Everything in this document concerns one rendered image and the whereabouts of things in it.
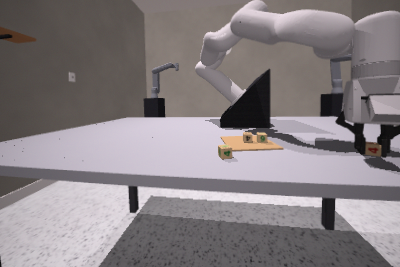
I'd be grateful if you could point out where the tan flat mat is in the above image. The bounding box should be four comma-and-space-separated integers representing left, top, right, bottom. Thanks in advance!
221, 135, 284, 151

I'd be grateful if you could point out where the tan letter block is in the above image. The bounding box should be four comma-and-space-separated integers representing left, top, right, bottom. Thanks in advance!
243, 132, 252, 143
257, 133, 267, 143
365, 142, 381, 157
218, 144, 232, 159

